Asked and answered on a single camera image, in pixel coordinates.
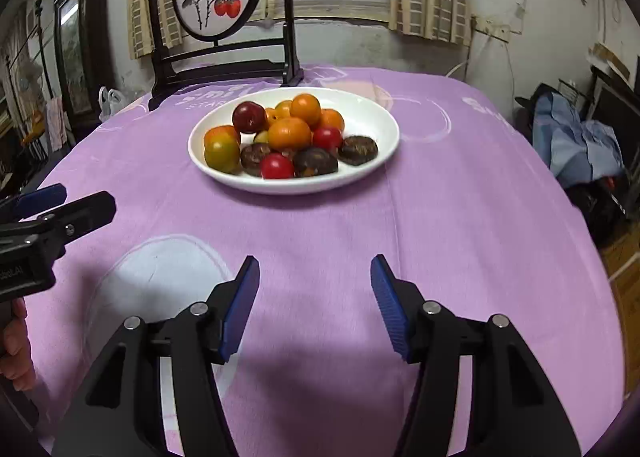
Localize black pole stand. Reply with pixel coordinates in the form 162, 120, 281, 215
34, 0, 53, 100

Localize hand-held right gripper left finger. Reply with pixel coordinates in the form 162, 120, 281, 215
52, 255, 261, 457

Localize dark framed panel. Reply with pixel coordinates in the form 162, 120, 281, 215
590, 64, 640, 148

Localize large dark brown water chestnut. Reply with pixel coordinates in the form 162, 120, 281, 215
292, 146, 339, 178

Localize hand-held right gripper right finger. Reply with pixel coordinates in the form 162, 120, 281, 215
370, 254, 581, 457

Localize white plastic bag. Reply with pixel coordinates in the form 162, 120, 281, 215
98, 86, 126, 123

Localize large red tomato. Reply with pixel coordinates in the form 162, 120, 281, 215
312, 125, 344, 151

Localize blue clothes pile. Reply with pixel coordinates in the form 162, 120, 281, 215
531, 91, 626, 188

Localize pink cloth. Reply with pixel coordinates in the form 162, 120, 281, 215
46, 97, 68, 148

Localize green-yellow mandarin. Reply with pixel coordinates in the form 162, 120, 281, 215
204, 137, 241, 175

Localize dark wooden framed cabinet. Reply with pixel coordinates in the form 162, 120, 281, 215
52, 0, 113, 115

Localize white oval plate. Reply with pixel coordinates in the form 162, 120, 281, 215
187, 87, 401, 195

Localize wall outlet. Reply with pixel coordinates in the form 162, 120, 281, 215
472, 14, 512, 42

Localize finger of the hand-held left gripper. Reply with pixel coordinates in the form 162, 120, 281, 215
0, 183, 68, 223
20, 190, 117, 258

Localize white cable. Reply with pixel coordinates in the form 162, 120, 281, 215
445, 30, 483, 80

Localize purple tablecloth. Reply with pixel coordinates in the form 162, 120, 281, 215
22, 64, 626, 457

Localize large orange mandarin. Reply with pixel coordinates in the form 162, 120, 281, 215
267, 116, 313, 152

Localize dark red plum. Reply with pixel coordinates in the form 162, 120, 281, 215
232, 101, 267, 134

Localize person's left hand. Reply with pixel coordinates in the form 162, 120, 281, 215
0, 298, 37, 392

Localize black hat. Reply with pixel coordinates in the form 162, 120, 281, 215
515, 82, 556, 112

